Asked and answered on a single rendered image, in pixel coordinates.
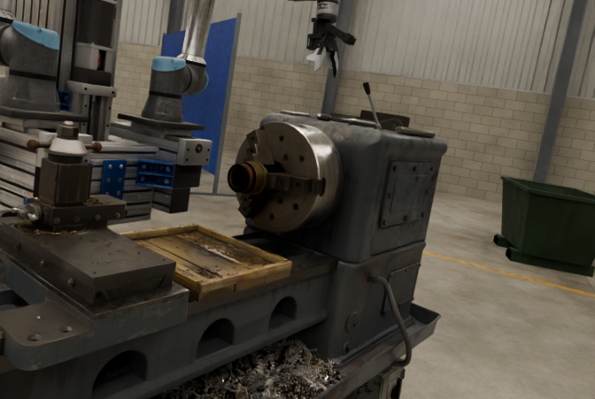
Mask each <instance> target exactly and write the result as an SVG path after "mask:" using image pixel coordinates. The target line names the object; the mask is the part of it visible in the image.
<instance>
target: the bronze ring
mask: <svg viewBox="0 0 595 399"><path fill-rule="evenodd" d="M267 173H268V171H267V169H266V168H265V167H264V166H263V165H262V164H261V163H260V162H259V161H256V160H251V161H248V162H242V163H240V164H235V165H232V166H231V167H230V169H229V171H228V185H229V187H230V188H231V189H232V190H233V191H235V192H238V193H242V194H249V195H253V196H254V195H258V194H259V193H261V192H262V191H263V189H264V188H265V186H266V184H267Z"/></svg>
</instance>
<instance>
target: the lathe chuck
mask: <svg viewBox="0 0 595 399"><path fill-rule="evenodd" d="M297 125H300V126H302V127H305V128H302V127H299V126H297ZM264 128H265V131H266V134H267V139H268V143H269V146H270V149H271V152H272V155H273V159H274V161H276V162H279V163H280V164H279V165H277V166H275V167H273V168H270V169H267V171H268V172H269V173H281V172H282V168H283V167H284V169H285V172H286V173H290V174H294V175H298V176H303V177H306V178H311V179H316V180H321V179H322V178H323V187H322V193H321V195H319V194H314V193H304V194H301V193H298V192H293V191H289V190H285V191H284V190H280V189H277V190H278V191H277V192H278V193H270V194H269V196H268V197H267V199H266V201H265V202H264V203H263V205H262V206H261V208H260V209H259V212H258V213H257V215H256V216H255V218H254V219H253V221H252V223H253V224H254V225H255V226H257V227H258V228H260V229H262V230H264V231H267V232H269V233H276V234H279V233H286V232H291V231H296V230H301V229H306V228H308V227H310V226H313V225H315V224H316V223H317V222H319V221H320V220H321V219H322V218H323V217H324V216H325V215H326V213H327V212H328V210H329V208H330V206H331V204H332V203H333V200H334V198H335V194H336V187H337V168H336V161H335V157H334V154H333V152H332V150H331V148H330V147H329V145H328V143H327V141H326V140H325V139H324V138H323V137H322V135H321V134H319V133H318V132H317V131H316V130H314V129H313V128H311V127H308V126H306V125H302V124H296V123H289V122H281V121H272V122H267V123H265V124H264ZM249 147H250V146H249V143H248V140H247V137H246V138H245V140H244V141H243V143H242V145H241V147H240V149H239V151H238V153H237V156H236V162H235V164H240V163H242V162H243V159H244V158H246V157H247V154H246V150H245V149H247V148H249ZM313 219H314V221H313V222H312V223H311V224H309V225H307V226H304V224H306V223H307V222H309V221H310V220H313Z"/></svg>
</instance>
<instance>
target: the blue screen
mask: <svg viewBox="0 0 595 399"><path fill-rule="evenodd" d="M241 18H242V13H240V12H238V13H237V14H236V18H233V19H227V20H223V21H219V22H215V23H212V24H210V28H209V33H208V38H207V43H206V47H205V55H204V61H205V62H206V68H205V70H206V72H207V74H208V78H209V81H208V85H207V87H206V89H205V91H204V92H202V93H201V94H199V95H195V96H187V95H184V94H182V98H181V105H182V116H183V121H184V122H189V123H193V124H198V125H202V126H205V129H204V131H199V130H191V136H192V137H196V138H200V139H204V140H209V141H212V148H211V156H210V162H209V165H202V168H203V169H205V170H206V171H207V172H209V173H211V174H213V175H214V181H213V187H212V192H197V191H190V193H189V194H190V195H205V196H236V194H228V193H217V189H218V183H219V177H220V165H221V159H222V151H223V145H224V139H225V133H226V126H227V119H228V107H229V101H230V95H231V89H232V81H233V75H234V69H235V62H236V51H237V44H238V37H239V31H240V25H241ZM185 32H186V30H183V31H180V32H176V33H172V34H169V35H166V33H163V36H162V44H161V51H160V56H161V57H170V58H177V57H178V56H179V55H181V53H182V47H183V42H184V37H185Z"/></svg>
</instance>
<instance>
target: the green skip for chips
mask: <svg viewBox="0 0 595 399"><path fill-rule="evenodd" d="M500 179H501V180H503V194H502V225H501V234H496V235H494V239H493V241H494V242H495V243H496V245H497V246H499V247H504V248H508V249H506V256H507V258H508V259H509V260H510V261H514V262H518V263H523V264H527V265H535V266H540V267H544V268H548V269H553V270H557V271H562V272H570V273H574V274H579V275H583V276H588V277H593V274H594V270H595V266H593V265H592V262H593V261H594V259H595V195H593V194H590V193H587V192H584V191H582V190H579V189H576V188H567V187H562V186H556V185H552V184H546V183H541V182H535V181H530V180H521V179H516V178H510V177H505V176H501V178H500Z"/></svg>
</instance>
